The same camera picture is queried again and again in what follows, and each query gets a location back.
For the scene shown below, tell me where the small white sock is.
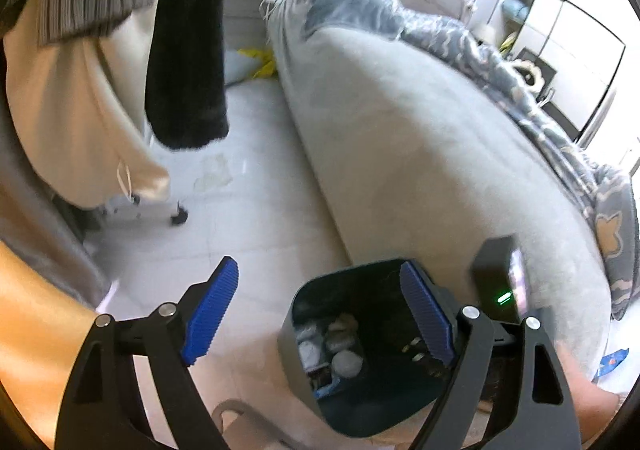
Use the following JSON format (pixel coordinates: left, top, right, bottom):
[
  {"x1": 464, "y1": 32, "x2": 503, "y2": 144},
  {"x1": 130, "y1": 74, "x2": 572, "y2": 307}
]
[{"x1": 298, "y1": 340, "x2": 323, "y2": 372}]

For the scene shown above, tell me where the blue cartoon tissue pack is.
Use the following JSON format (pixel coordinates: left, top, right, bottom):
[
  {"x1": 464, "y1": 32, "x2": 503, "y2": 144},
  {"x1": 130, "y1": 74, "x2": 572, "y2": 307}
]
[{"x1": 312, "y1": 374, "x2": 344, "y2": 400}]

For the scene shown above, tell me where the dark teal trash bin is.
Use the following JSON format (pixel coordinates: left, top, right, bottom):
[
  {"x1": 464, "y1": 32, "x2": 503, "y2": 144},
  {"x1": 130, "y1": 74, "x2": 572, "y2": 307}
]
[{"x1": 278, "y1": 259, "x2": 451, "y2": 438}]

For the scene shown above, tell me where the person's right hand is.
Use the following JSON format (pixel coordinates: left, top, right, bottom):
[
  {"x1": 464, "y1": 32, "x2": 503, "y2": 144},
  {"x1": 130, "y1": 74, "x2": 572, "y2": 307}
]
[{"x1": 554, "y1": 342, "x2": 626, "y2": 449}]

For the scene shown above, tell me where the orange curtain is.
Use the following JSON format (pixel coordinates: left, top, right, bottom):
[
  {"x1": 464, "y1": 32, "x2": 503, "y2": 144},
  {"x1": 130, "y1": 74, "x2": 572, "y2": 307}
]
[{"x1": 0, "y1": 245, "x2": 96, "y2": 448}]

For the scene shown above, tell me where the blue patterned fleece duvet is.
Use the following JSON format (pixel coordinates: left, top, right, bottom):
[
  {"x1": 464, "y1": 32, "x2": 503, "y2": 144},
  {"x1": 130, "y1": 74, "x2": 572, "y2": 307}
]
[{"x1": 375, "y1": 0, "x2": 639, "y2": 320}]

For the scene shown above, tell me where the white clothes rack base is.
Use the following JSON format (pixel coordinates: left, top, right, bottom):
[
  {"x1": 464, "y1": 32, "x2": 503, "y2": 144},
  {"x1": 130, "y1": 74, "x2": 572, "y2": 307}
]
[{"x1": 100, "y1": 195, "x2": 190, "y2": 227}]

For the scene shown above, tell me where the white cloud cat bed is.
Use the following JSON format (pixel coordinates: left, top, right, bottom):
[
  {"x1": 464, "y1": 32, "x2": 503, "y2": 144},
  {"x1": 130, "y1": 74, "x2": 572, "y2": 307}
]
[{"x1": 511, "y1": 58, "x2": 544, "y2": 95}]

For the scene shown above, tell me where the white wardrobe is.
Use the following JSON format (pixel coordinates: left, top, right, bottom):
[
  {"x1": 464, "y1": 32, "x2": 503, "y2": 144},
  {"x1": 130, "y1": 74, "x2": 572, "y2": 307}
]
[{"x1": 488, "y1": 0, "x2": 626, "y2": 147}]

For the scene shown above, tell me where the hanging beige coat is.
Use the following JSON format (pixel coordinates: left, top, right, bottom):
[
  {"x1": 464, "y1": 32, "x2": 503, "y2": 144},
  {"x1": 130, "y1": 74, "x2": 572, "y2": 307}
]
[{"x1": 2, "y1": 0, "x2": 170, "y2": 209}]

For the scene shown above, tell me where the hanging black garment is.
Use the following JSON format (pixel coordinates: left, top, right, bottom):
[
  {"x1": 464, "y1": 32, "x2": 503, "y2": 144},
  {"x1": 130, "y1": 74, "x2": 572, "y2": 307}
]
[{"x1": 145, "y1": 0, "x2": 229, "y2": 150}]

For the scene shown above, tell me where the grey blue pillow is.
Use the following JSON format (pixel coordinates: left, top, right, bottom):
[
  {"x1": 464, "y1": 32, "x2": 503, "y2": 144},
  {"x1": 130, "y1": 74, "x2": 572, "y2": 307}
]
[{"x1": 304, "y1": 0, "x2": 404, "y2": 41}]

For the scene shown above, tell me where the grey floor cushion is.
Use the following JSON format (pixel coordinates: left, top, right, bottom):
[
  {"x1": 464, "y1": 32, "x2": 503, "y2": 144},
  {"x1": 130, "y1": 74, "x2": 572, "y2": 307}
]
[{"x1": 224, "y1": 50, "x2": 262, "y2": 86}]

